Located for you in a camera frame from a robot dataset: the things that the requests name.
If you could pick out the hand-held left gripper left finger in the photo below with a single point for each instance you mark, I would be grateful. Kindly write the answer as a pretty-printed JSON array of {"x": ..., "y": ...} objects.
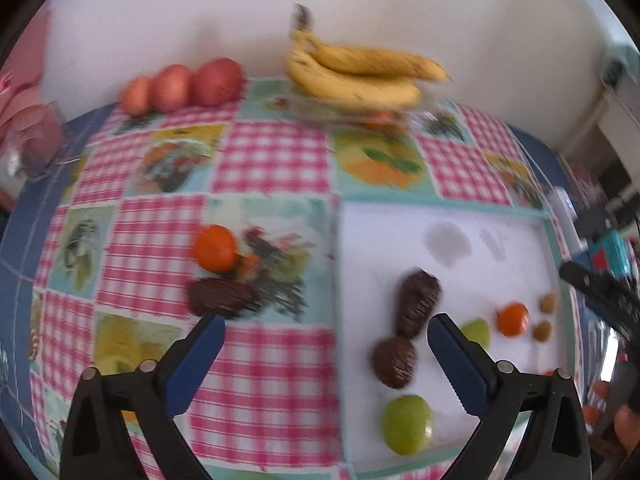
[{"x": 197, "y": 360}]

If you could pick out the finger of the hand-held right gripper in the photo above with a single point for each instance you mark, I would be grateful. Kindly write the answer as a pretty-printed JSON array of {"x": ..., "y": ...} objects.
[{"x": 600, "y": 287}]

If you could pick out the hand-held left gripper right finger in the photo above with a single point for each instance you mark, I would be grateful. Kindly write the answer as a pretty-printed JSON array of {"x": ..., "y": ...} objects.
[{"x": 457, "y": 365}]

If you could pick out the green apple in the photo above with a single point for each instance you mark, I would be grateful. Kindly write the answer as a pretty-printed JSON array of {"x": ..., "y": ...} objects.
[
  {"x": 477, "y": 331},
  {"x": 407, "y": 424}
]

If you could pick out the small brown longan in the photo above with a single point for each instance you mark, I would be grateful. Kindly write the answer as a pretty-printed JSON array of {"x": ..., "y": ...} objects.
[
  {"x": 542, "y": 330},
  {"x": 548, "y": 302}
]

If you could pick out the person's right hand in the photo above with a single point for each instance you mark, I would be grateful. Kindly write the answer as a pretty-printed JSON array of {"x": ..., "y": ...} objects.
[{"x": 627, "y": 427}]

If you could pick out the dark avocado on cloth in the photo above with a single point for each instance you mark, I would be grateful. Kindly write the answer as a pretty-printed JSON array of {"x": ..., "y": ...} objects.
[{"x": 220, "y": 296}]

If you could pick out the white cabinet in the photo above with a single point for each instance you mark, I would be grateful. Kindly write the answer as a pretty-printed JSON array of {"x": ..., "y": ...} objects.
[{"x": 620, "y": 120}]

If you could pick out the white tray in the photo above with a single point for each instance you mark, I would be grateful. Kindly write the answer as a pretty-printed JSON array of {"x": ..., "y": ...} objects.
[{"x": 380, "y": 240}]

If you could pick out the pink checkered printed tablecloth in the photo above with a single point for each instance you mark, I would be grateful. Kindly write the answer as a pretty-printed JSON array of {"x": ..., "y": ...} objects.
[{"x": 270, "y": 170}]

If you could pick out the clear glass dish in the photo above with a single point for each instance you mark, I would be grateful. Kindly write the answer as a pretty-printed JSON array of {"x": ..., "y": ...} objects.
[{"x": 425, "y": 115}]

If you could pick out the red apple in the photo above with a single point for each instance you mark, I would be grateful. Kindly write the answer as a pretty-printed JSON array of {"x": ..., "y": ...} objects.
[
  {"x": 171, "y": 87},
  {"x": 136, "y": 95},
  {"x": 218, "y": 81}
]

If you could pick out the pink flower bouquet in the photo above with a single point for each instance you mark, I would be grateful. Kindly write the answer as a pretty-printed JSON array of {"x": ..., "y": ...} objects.
[{"x": 30, "y": 120}]

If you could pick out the yellow banana bunch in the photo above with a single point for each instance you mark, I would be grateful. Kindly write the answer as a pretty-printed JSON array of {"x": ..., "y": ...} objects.
[{"x": 350, "y": 87}]

